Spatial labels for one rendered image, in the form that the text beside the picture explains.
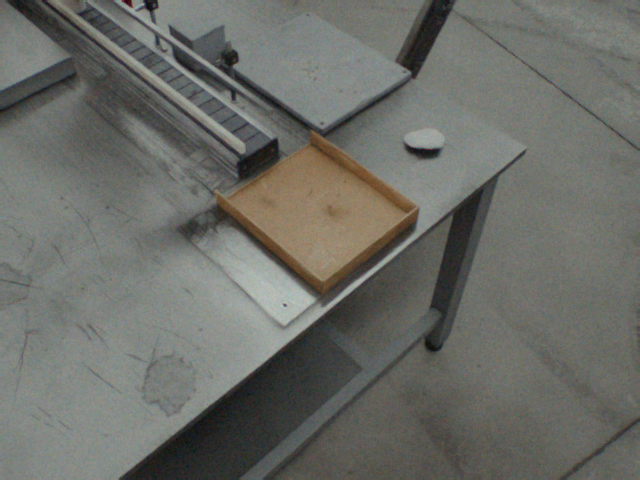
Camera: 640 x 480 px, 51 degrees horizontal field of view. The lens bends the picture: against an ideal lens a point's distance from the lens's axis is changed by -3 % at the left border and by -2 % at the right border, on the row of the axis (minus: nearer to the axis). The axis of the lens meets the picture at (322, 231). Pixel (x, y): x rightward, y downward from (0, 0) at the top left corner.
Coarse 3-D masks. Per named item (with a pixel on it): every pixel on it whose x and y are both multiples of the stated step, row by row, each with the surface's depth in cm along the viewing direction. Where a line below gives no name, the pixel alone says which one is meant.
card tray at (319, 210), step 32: (288, 160) 142; (320, 160) 142; (352, 160) 138; (256, 192) 136; (288, 192) 136; (320, 192) 137; (352, 192) 137; (384, 192) 136; (256, 224) 126; (288, 224) 131; (320, 224) 131; (352, 224) 131; (384, 224) 131; (288, 256) 123; (320, 256) 126; (352, 256) 122; (320, 288) 120
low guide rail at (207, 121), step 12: (48, 0) 168; (72, 12) 163; (84, 24) 160; (96, 36) 157; (108, 48) 156; (120, 48) 153; (132, 60) 150; (144, 72) 148; (156, 84) 147; (168, 96) 145; (180, 96) 143; (192, 108) 140; (204, 120) 138; (216, 132) 137; (228, 132) 136; (240, 144) 133
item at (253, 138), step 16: (64, 16) 168; (80, 16) 168; (96, 16) 168; (80, 32) 164; (112, 32) 164; (128, 48) 159; (144, 48) 159; (144, 64) 155; (160, 64) 155; (144, 80) 151; (176, 80) 152; (192, 80) 152; (192, 96) 148; (208, 96) 148; (208, 112) 145; (224, 112) 145; (208, 128) 141; (224, 128) 142; (240, 128) 142; (256, 128) 142; (224, 144) 138; (256, 144) 139
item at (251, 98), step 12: (108, 0) 160; (132, 12) 155; (144, 24) 153; (168, 36) 149; (180, 48) 146; (192, 60) 145; (204, 60) 143; (216, 72) 140; (228, 84) 139; (252, 96) 136; (264, 108) 133
